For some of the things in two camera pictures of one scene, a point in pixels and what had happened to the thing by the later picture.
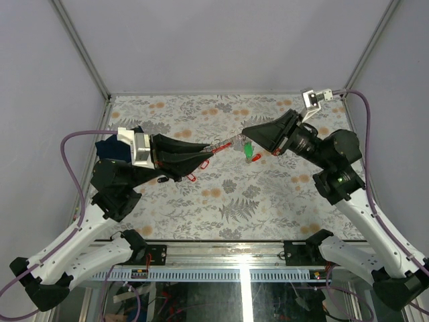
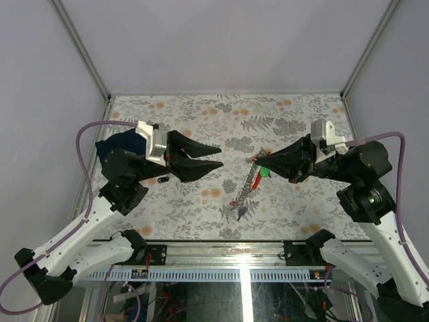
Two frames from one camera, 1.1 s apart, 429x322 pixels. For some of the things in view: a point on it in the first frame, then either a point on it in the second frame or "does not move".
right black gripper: x=271 y=134 to x=287 y=162
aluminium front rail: x=226 y=255 does not move
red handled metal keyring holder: x=235 y=142 to x=252 y=180
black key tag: x=162 y=179 does not move
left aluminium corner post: x=76 y=37 does not move
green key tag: x=249 y=150 to x=265 y=172
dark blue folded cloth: x=112 y=148 does not move
